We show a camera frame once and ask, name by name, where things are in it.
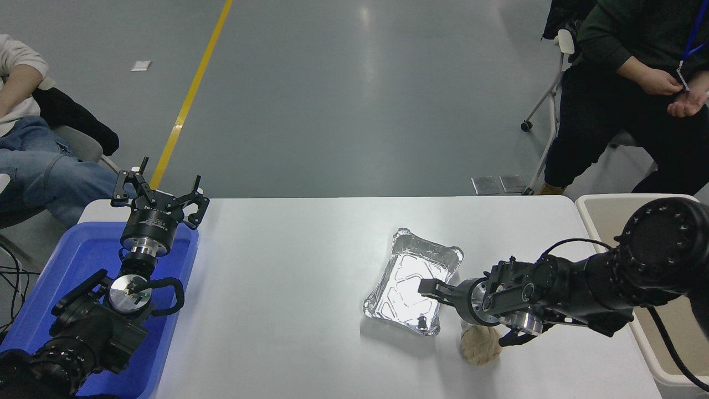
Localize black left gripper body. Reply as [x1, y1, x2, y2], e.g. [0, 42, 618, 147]
[121, 199, 183, 248]

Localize person's left hand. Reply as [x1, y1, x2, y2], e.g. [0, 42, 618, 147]
[667, 71, 709, 118]

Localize black jacket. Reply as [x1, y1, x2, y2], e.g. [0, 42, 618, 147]
[32, 88, 120, 157]
[542, 0, 596, 40]

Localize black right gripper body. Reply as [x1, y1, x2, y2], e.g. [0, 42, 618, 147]
[454, 277, 482, 326]

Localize crumpled tan paper ball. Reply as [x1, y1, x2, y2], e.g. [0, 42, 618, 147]
[459, 324, 506, 366]

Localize large pale bin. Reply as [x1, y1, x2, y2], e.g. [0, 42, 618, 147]
[576, 193, 709, 399]

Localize blue lanyard with badge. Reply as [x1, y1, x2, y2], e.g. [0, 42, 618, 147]
[676, 0, 709, 92]

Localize person's right hand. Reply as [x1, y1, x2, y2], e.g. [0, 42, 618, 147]
[637, 66, 685, 96]

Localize black floor cables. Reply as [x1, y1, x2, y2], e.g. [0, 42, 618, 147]
[0, 244, 42, 333]

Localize person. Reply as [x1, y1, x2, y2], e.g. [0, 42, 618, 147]
[0, 34, 133, 229]
[535, 0, 709, 196]

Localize rectangular foil tray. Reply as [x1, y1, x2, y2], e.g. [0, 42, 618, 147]
[363, 227, 465, 337]

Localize blue plastic tray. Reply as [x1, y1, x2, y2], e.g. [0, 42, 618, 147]
[0, 221, 200, 399]

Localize grey chair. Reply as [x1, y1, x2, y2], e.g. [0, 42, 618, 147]
[0, 125, 121, 244]

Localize white wheeled chair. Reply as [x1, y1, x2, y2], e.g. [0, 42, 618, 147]
[521, 29, 660, 196]

